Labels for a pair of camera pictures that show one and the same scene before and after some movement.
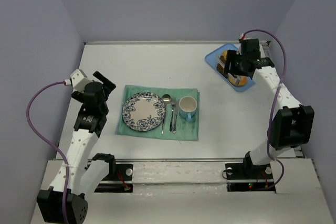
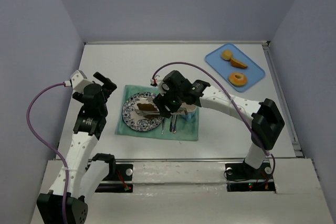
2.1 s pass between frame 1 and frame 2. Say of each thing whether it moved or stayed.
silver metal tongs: moved
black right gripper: moved
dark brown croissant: moved
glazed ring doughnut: stayed
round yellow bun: stayed
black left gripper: stayed
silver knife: stayed
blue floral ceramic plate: stayed
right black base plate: stayed
